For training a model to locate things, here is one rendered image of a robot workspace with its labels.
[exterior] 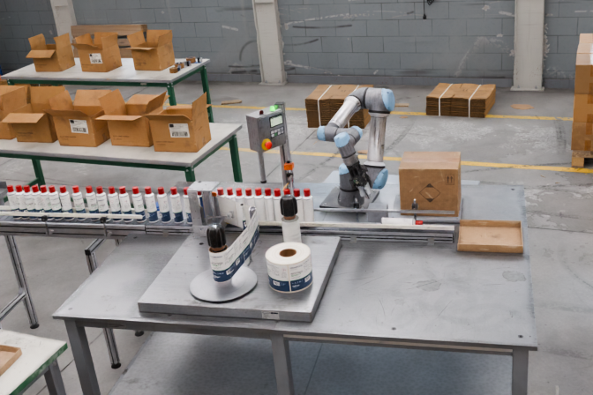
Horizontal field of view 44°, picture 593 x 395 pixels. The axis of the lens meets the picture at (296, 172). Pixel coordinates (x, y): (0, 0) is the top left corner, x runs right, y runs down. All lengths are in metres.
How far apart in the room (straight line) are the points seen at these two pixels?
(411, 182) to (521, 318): 1.03
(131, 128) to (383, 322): 3.04
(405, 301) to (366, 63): 6.25
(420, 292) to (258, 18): 6.72
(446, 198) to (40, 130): 3.46
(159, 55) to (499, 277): 5.14
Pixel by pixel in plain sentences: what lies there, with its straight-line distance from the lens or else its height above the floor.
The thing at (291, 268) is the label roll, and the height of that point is 1.00.
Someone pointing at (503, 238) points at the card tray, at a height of 0.83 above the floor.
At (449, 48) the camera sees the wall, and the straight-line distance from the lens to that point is 8.94.
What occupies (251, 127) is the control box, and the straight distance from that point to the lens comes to 3.71.
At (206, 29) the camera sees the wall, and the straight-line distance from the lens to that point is 10.04.
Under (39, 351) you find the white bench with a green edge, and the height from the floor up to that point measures 0.80.
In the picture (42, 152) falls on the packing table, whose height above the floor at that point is 0.78.
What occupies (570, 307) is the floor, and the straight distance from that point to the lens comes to 4.79.
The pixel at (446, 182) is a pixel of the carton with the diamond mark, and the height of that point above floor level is 1.05.
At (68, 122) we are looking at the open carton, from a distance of 5.85.
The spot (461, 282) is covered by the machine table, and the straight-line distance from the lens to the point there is 3.38.
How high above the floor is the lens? 2.60
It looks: 23 degrees down
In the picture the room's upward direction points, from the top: 6 degrees counter-clockwise
